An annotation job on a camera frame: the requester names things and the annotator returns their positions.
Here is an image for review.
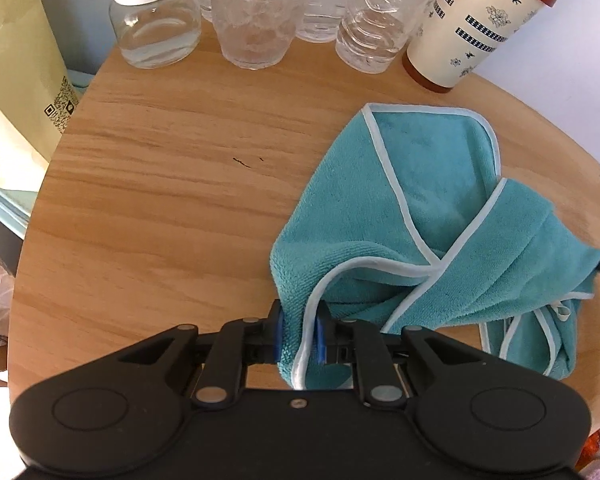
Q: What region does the teal microfiber towel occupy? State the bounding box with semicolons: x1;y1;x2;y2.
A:
270;103;600;389

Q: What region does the cream cup with red lid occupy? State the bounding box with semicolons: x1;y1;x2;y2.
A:
402;0;557;93

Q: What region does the clear plastic water bottle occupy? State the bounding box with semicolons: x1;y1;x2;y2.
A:
335;0;429;74

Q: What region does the textured clear glass tumbler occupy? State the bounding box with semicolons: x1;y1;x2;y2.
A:
211;0;308;70

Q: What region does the pale yellow paper bag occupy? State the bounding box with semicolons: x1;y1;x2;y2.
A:
0;0;79;192

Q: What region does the glass jar with white lid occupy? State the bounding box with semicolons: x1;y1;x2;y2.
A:
109;0;201;70

